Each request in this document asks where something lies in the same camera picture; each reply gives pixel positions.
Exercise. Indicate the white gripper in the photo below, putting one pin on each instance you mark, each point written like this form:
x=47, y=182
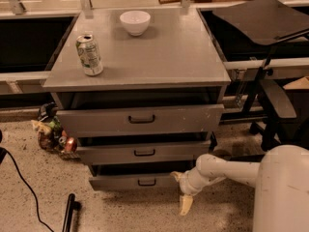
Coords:
x=185, y=184

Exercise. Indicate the grey drawer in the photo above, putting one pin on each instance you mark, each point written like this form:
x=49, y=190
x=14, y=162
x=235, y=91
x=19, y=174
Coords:
x=139, y=153
x=135, y=181
x=141, y=120

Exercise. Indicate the green white soda can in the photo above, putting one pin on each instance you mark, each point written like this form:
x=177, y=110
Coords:
x=88, y=52

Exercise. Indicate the black office chair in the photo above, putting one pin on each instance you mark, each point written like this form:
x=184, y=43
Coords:
x=271, y=23

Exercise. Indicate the grey top drawer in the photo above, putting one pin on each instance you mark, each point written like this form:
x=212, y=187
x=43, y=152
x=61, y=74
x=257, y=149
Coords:
x=141, y=120

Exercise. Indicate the grey middle drawer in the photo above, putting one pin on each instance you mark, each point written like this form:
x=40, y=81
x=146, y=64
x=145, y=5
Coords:
x=139, y=153

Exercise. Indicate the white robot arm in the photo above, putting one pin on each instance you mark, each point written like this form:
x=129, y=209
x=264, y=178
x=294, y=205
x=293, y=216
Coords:
x=280, y=180

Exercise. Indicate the white bowl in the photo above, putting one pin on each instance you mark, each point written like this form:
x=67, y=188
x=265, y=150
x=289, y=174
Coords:
x=135, y=22

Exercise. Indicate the grey bottom drawer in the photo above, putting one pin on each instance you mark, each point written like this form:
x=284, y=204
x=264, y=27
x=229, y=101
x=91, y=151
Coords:
x=135, y=181

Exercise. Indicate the grey drawer cabinet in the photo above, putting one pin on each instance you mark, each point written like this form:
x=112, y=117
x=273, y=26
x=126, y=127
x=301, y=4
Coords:
x=174, y=63

